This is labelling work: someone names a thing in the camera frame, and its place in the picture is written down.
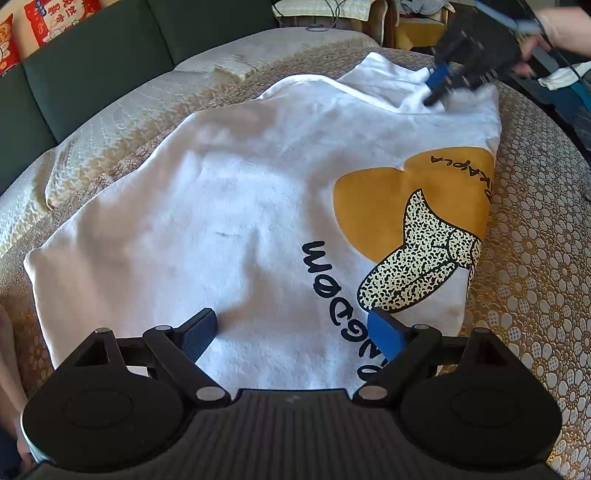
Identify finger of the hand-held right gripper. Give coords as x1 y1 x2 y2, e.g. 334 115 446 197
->
424 61 455 92
422 82 465 108

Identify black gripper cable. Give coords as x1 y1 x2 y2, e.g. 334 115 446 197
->
517 0 591 95

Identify red printed pillow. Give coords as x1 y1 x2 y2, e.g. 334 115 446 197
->
0 14 23 77
23 0 103 48

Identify teal cloth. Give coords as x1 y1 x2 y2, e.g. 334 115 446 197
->
540 65 591 117

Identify white sweatshirt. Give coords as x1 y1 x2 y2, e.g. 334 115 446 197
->
23 52 504 394

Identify white cloth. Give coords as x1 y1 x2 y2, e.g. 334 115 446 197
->
538 67 576 91

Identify person's right forearm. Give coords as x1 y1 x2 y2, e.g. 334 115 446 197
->
562 6 591 52

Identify grey power cable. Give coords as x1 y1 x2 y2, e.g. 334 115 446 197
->
305 0 352 32

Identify yellow seat cushion cover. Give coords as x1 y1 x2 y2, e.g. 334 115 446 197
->
394 18 447 49

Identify wooden armchair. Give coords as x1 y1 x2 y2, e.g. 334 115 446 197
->
272 0 450 49

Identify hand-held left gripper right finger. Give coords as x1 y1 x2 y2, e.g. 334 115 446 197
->
353 310 527 408

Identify blue jeans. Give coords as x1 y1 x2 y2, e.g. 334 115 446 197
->
554 110 591 154

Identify pile of pale clothes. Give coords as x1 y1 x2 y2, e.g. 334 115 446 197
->
399 0 456 14

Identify cream quilted sofa cover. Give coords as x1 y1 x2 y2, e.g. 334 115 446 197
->
0 31 385 259

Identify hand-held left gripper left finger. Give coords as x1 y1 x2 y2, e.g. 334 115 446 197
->
55 308 232 408

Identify person's right hand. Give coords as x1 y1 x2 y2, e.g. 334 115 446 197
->
513 9 570 77

